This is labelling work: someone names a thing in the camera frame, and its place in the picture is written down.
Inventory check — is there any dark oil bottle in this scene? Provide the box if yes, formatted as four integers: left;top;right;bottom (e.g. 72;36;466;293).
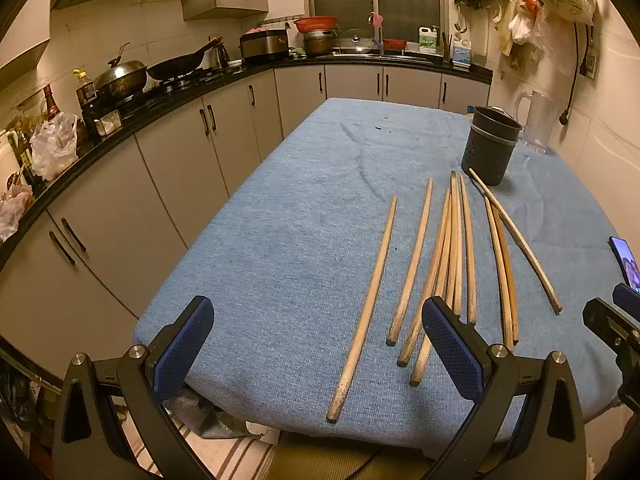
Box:
75;70;103;137

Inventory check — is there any glass pot lid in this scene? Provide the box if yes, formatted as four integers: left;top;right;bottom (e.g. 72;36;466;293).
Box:
332;35;376;55

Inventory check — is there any row of white cabinet doors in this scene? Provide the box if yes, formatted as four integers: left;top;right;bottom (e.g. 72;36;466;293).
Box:
0;62;492;361

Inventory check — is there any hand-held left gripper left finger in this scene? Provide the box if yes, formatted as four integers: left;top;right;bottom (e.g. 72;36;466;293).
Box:
51;296;216;480

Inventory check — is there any smartphone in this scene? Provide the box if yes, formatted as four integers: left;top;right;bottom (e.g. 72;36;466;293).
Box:
609;236;640;295

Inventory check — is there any black power cable with plug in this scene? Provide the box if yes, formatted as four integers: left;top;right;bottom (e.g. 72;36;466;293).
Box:
559;22;594;126

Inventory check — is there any white plastic bag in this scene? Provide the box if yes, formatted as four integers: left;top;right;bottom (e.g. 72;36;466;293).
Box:
30;112;79;181

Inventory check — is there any pink plastic bag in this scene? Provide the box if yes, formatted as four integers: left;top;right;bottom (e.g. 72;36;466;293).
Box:
0;184;35;243

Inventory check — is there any black wok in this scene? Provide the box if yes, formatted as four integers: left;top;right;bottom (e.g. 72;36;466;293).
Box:
147;36;223;82

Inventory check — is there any small clear container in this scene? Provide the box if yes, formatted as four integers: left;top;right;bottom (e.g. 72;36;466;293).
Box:
95;109;122;137

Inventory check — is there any clear glass pitcher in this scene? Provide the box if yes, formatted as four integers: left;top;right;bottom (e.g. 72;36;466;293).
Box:
514;89;561;155

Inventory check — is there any striped cloth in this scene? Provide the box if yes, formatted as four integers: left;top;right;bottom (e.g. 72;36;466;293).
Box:
120;400;278;480

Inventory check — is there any row of wooden chopsticks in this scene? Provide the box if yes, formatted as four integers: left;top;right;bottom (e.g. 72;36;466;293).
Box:
326;169;563;423

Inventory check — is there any wok with steel lid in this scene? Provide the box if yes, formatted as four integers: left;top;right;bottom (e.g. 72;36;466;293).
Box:
94;42;149;102

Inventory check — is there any black rice cooker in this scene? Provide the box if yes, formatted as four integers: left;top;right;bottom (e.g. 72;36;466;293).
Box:
240;29;291;65

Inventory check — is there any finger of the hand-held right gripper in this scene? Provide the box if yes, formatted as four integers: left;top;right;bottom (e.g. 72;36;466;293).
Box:
582;298;640;410
613;282;640;314

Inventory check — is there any black kitchen countertop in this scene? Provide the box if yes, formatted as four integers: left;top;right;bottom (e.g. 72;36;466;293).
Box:
0;52;493;267

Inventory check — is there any red basin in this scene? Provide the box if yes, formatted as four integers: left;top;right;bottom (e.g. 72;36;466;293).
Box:
293;16;337;34

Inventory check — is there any faucet with pink cloth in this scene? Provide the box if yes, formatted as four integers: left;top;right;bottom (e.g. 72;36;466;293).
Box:
369;10;385;56

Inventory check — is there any blue tablecloth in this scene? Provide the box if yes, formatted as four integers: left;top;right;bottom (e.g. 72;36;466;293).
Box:
132;97;637;453

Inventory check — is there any brown seat cushion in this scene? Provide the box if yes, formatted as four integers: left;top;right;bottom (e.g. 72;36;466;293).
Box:
270;432;436;480

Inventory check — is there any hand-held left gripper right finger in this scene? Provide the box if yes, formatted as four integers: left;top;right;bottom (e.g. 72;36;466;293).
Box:
421;296;587;480

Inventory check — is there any steel kettle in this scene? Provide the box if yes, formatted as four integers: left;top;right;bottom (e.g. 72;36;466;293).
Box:
207;42;231;70

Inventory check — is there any white jug blue label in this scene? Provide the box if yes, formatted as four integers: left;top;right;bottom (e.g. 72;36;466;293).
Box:
452;35;473;66

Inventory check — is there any dark chopstick holder cup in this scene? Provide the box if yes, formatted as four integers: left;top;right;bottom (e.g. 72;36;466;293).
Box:
461;106;522;187

